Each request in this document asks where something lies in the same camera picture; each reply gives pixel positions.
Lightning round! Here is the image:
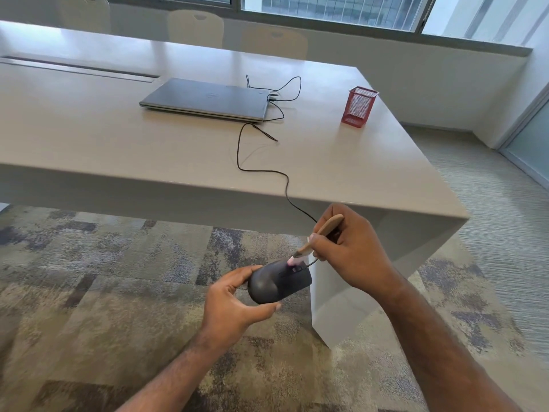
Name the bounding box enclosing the red mesh pen holder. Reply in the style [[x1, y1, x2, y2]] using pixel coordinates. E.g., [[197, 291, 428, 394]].
[[341, 86, 380, 128]]

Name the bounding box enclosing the person's right forearm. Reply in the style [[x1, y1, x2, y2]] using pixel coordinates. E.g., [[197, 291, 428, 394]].
[[379, 280, 522, 412]]

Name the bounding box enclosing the frosted glass door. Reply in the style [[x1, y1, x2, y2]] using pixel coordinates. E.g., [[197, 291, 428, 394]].
[[499, 85, 549, 187]]

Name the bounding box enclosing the wooden brush with pink bristles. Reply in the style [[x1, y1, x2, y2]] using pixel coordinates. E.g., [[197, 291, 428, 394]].
[[287, 213, 345, 267]]

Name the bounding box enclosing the grey table cable hatch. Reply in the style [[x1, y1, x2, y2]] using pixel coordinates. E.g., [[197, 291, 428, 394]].
[[0, 57, 160, 84]]

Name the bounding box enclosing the person's left hand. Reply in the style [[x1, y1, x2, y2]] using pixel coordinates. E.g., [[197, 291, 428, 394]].
[[198, 264, 283, 352]]

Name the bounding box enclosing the beige chair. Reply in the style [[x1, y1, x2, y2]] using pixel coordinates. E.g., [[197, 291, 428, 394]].
[[167, 9, 225, 49], [58, 0, 112, 34], [242, 25, 309, 60]]

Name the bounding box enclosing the person's left forearm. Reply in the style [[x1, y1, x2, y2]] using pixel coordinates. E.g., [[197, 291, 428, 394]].
[[116, 332, 234, 412]]

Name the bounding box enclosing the grey closed laptop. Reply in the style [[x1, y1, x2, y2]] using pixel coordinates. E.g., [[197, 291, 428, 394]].
[[138, 78, 270, 124]]

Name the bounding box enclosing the black dusty computer mouse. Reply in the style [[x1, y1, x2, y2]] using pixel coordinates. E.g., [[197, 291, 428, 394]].
[[247, 259, 313, 305]]

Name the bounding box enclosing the person's right hand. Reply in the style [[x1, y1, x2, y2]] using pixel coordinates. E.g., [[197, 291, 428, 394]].
[[308, 203, 406, 303]]

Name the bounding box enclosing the black mouse cable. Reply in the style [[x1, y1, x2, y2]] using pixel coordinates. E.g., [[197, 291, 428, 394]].
[[236, 74, 320, 269]]

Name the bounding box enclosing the grey window frame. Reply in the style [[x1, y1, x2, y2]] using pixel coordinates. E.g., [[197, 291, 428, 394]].
[[102, 0, 534, 56]]

